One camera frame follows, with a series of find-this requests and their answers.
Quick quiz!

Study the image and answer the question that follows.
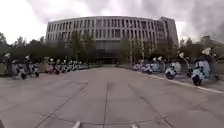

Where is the row of dark trees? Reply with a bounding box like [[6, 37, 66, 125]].
[[0, 32, 224, 66]]

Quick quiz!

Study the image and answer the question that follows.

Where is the large grey many-windowed building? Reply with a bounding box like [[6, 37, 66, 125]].
[[44, 15, 180, 64]]

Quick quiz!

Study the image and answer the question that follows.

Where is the row of parked scooters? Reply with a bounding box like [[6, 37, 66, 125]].
[[131, 47, 222, 87], [2, 52, 101, 80]]

